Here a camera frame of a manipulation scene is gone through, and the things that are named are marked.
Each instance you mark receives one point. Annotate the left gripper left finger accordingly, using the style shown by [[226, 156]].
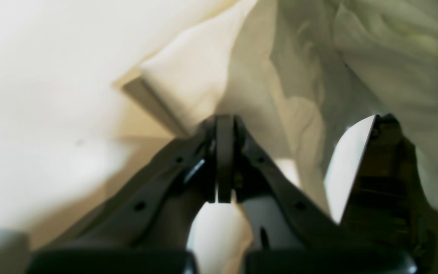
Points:
[[147, 232]]

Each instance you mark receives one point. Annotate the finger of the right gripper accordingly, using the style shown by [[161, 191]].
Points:
[[387, 204]]

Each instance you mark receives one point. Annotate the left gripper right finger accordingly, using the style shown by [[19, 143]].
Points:
[[292, 235]]

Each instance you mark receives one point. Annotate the white printed T-shirt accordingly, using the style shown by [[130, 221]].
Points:
[[91, 89]]

